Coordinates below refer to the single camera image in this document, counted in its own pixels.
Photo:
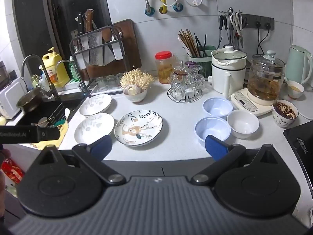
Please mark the white countertop appliance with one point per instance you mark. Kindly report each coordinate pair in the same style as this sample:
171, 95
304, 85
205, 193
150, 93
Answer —
11, 98

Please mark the dark cooking pot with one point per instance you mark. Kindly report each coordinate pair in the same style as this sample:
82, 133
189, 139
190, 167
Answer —
29, 100

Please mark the dark window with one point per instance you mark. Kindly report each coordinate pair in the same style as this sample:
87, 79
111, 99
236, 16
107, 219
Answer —
34, 17

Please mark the red lid plastic jar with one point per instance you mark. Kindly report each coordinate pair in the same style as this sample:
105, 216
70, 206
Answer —
164, 68

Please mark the clear drinking glass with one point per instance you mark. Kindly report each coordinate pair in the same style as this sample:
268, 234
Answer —
110, 82
119, 79
100, 83

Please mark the red packaging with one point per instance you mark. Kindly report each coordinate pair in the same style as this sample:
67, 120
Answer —
12, 170

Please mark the wooden cutting board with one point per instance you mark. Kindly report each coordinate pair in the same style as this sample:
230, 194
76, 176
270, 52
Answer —
129, 44

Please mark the steel cleaver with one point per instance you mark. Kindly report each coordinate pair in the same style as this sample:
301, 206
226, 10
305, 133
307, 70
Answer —
94, 49

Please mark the mint green electric kettle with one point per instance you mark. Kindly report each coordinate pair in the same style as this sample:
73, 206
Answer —
298, 64

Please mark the small white tea cup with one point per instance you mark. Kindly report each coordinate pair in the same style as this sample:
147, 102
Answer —
295, 89

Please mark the yellow cloth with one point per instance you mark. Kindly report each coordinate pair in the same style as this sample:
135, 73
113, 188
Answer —
58, 137

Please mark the bundle of black chopsticks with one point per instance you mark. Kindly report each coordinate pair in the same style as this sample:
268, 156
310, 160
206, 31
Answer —
203, 42

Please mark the white ceramic bowl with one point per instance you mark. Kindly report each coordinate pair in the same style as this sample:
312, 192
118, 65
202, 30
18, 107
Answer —
242, 124

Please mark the cream kettle heating base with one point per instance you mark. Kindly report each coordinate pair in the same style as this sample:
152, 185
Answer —
247, 102

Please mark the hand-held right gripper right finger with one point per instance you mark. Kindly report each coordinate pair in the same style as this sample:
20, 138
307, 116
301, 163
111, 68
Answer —
215, 145

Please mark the black induction cooktop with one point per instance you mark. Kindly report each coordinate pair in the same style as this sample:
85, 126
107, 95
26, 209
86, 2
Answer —
300, 139

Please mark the white leaf pattern plate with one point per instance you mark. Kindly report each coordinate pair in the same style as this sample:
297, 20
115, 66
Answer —
95, 104
94, 127

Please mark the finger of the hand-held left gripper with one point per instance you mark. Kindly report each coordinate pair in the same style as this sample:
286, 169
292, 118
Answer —
50, 134

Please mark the yellow detergent bottle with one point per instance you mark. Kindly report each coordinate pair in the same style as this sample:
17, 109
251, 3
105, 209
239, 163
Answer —
55, 69

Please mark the tall steel faucet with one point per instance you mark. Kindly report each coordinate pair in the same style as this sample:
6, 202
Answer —
46, 78

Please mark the glass tea kettle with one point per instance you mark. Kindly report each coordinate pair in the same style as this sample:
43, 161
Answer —
266, 78

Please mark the black knife rack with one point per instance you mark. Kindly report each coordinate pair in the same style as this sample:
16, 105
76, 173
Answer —
73, 51

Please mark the deer pattern plate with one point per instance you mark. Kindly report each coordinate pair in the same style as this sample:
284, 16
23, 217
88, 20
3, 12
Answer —
138, 127

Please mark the black kitchen sink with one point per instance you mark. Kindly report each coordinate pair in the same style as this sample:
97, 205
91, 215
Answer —
36, 118

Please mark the green chopstick holder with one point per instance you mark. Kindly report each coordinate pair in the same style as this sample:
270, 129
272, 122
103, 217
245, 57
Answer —
207, 51

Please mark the green glass bottle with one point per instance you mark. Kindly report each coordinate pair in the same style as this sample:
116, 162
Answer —
73, 71

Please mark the cut glass cup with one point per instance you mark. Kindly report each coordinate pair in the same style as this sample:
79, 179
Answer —
178, 84
196, 77

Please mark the patterned cup with tea leaves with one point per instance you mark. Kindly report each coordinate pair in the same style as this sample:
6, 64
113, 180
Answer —
285, 113

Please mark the white bowl with garlic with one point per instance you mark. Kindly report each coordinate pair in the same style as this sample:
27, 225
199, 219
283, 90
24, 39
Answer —
135, 96

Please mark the blue plastic bowl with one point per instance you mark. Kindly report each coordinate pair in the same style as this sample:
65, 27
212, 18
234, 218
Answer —
212, 129
217, 106

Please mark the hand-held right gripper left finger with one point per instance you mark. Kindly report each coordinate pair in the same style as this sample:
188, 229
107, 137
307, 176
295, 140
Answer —
102, 145

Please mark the black wall power strip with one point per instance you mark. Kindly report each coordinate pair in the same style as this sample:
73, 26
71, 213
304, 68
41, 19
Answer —
259, 20

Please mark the white electric cooking pot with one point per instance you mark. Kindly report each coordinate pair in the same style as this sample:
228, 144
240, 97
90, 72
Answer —
229, 73

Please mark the white spoon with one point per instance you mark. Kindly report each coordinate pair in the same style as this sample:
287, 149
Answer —
66, 112

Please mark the short steel faucet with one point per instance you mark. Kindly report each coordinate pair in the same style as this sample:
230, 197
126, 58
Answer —
71, 63

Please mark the bundle of wooden chopsticks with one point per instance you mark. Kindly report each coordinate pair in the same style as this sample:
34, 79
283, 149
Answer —
188, 41

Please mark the blue pipe fitting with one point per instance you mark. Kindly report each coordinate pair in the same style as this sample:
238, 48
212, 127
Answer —
178, 6

